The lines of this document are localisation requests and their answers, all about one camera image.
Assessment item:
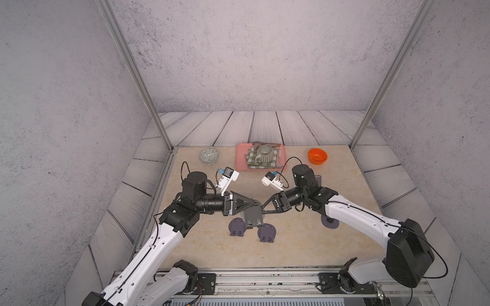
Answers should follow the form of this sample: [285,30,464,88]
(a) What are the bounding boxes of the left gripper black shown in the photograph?
[194,192,253,219]

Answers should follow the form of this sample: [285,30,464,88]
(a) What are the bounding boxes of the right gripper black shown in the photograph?
[259,187,308,214]

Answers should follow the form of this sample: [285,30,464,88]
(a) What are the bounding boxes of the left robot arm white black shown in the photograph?
[83,172,259,305]

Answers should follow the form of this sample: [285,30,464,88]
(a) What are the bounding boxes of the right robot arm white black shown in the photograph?
[262,164,435,294]

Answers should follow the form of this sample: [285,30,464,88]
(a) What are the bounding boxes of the metal spoon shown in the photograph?
[276,147,283,169]

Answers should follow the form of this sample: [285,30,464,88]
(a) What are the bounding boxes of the pink tray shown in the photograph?
[235,143,287,172]

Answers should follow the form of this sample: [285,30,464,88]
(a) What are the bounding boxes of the green checkered cloth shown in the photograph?
[246,146,278,169]

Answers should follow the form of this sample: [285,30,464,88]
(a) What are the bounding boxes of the striped ceramic cup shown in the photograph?
[255,145,274,164]

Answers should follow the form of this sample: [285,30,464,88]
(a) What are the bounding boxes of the green patterned dish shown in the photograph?
[199,148,219,165]

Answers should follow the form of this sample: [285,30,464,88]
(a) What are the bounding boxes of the orange bowl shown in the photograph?
[308,148,328,165]

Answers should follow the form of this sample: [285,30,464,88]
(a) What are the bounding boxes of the brown wooden spoon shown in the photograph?
[252,142,282,147]

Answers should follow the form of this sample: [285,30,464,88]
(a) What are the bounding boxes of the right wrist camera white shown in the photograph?
[261,172,284,191]

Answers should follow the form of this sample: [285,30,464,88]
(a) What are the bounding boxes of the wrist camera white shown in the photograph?
[218,167,239,196]
[261,172,284,191]

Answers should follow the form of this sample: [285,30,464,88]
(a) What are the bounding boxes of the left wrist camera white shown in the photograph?
[218,167,239,196]

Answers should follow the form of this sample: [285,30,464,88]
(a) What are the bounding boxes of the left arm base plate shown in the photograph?
[177,273,217,296]

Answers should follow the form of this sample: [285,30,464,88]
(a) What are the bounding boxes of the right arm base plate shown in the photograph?
[315,273,375,295]

